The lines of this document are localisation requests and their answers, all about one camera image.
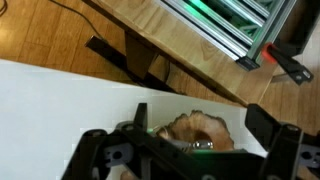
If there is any silver ring cutlery set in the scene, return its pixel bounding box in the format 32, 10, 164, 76
150, 125, 215, 152

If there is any light wooden bench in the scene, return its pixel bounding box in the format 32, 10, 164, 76
82, 0, 279, 108

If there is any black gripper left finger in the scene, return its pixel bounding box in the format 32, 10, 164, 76
61, 102, 149, 180

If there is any black clamp with orange grip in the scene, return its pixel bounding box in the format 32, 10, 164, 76
260, 41, 315, 86

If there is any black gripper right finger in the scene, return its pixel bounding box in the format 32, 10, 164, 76
244, 103, 320, 180

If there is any black table leg bracket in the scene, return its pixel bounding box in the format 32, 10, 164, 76
84, 33, 179, 95

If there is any brown live-edge wooden bowl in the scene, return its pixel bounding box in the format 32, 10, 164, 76
155, 109, 235, 154

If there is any aluminium extrusion frame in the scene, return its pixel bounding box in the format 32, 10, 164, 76
155, 0, 298, 72

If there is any thin black cable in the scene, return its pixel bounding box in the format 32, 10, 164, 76
49, 0, 108, 42

